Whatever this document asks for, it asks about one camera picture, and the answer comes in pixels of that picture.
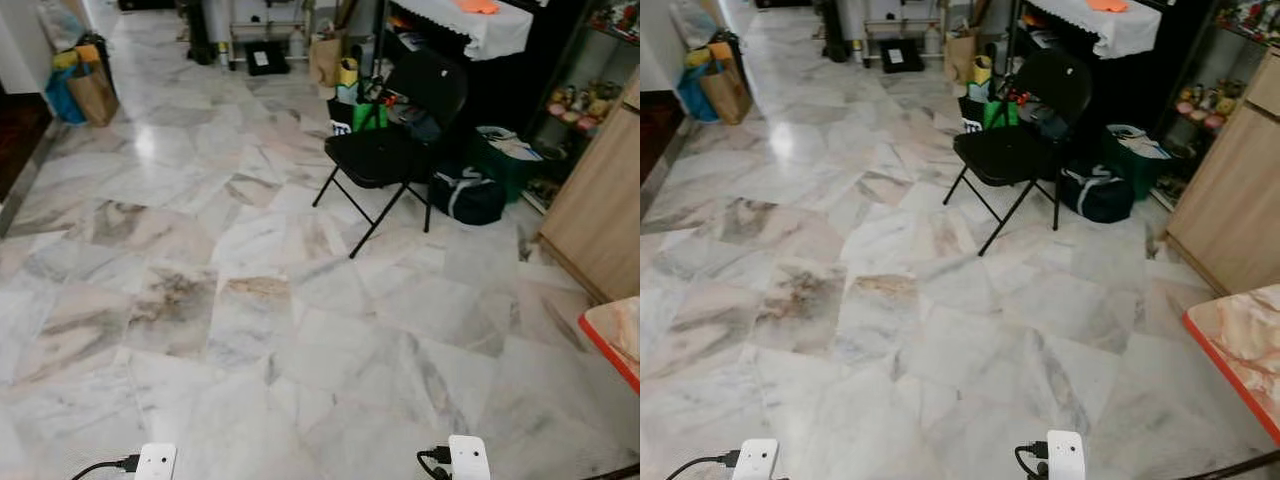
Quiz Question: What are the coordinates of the light wooden cabinet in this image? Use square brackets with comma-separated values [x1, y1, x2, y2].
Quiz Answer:
[537, 70, 641, 305]
[1163, 50, 1280, 297]

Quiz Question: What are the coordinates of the red-edged marble table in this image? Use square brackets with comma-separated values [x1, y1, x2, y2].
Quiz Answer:
[578, 296, 641, 394]
[1183, 285, 1280, 447]

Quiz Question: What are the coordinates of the dark wooden furniture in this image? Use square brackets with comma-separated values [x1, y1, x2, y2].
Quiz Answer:
[0, 90, 54, 203]
[640, 90, 683, 186]

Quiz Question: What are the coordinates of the display shelf with figurines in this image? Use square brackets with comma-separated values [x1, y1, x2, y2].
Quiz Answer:
[1150, 0, 1280, 209]
[520, 0, 641, 213]

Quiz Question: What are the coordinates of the blue shopping bag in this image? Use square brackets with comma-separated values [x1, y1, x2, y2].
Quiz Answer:
[45, 68, 87, 125]
[677, 64, 719, 123]

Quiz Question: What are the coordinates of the green tote bag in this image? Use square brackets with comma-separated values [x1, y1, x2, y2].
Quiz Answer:
[1103, 124, 1174, 200]
[470, 125, 547, 203]

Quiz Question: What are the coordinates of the large brown paper bag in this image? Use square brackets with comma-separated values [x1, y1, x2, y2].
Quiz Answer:
[698, 55, 754, 126]
[66, 58, 120, 128]

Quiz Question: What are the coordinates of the dark blue duffel bag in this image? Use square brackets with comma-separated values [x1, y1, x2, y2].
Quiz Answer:
[1058, 165, 1136, 224]
[428, 165, 507, 226]

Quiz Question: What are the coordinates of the black sideboard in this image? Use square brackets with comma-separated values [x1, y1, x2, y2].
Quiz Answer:
[375, 0, 593, 136]
[1010, 0, 1216, 131]

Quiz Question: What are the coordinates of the white lace tablecloth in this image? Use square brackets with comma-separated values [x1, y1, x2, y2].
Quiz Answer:
[390, 0, 534, 62]
[1025, 0, 1162, 60]

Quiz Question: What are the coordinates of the black folding chair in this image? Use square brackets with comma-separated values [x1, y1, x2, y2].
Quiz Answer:
[312, 45, 469, 259]
[943, 48, 1093, 257]

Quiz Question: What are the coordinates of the white metal rack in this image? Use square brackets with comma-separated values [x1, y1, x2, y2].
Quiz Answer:
[228, 0, 313, 69]
[863, 0, 946, 67]

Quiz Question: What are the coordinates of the small brown paper bag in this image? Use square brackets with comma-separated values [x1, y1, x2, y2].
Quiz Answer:
[945, 30, 979, 86]
[308, 34, 344, 89]

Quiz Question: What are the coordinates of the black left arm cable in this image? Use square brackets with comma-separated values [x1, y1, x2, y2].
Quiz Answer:
[70, 455, 140, 480]
[665, 451, 738, 480]

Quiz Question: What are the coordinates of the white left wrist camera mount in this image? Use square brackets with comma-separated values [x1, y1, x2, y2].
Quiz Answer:
[731, 439, 780, 480]
[135, 443, 178, 480]

